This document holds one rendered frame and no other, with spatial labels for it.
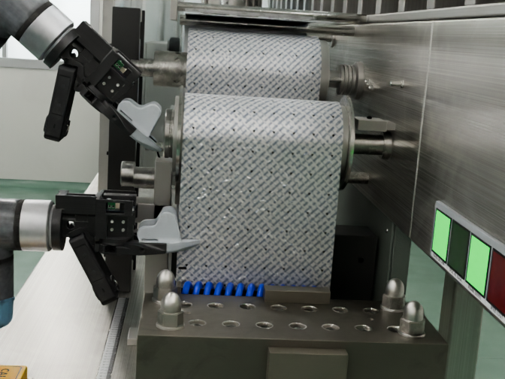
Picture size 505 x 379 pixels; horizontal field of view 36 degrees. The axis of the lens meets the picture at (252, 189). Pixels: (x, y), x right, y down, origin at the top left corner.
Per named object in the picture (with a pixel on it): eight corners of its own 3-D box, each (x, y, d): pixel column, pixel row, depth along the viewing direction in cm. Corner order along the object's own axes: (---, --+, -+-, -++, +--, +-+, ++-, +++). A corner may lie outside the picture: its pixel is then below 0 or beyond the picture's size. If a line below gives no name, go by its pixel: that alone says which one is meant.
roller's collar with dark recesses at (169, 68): (154, 84, 143) (155, 50, 142) (186, 86, 144) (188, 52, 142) (152, 86, 137) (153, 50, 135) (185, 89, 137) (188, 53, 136)
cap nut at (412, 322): (394, 327, 104) (397, 295, 103) (420, 328, 104) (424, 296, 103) (401, 338, 100) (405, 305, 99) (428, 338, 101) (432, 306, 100)
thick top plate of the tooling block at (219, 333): (143, 331, 112) (144, 292, 111) (409, 339, 116) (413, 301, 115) (135, 379, 97) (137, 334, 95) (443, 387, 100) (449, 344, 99)
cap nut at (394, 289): (377, 303, 113) (380, 274, 112) (401, 304, 113) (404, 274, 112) (383, 312, 109) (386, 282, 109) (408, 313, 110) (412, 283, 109)
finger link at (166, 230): (201, 215, 110) (137, 212, 109) (199, 255, 111) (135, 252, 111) (201, 210, 113) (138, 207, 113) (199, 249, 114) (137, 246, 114)
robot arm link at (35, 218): (19, 257, 109) (31, 241, 117) (52, 258, 109) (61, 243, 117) (19, 205, 107) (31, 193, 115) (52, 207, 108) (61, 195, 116)
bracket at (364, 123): (350, 125, 121) (352, 113, 121) (386, 128, 122) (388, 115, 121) (357, 130, 116) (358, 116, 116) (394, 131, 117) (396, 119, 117)
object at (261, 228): (175, 288, 116) (181, 168, 112) (328, 294, 118) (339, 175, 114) (175, 289, 115) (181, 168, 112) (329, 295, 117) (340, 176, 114)
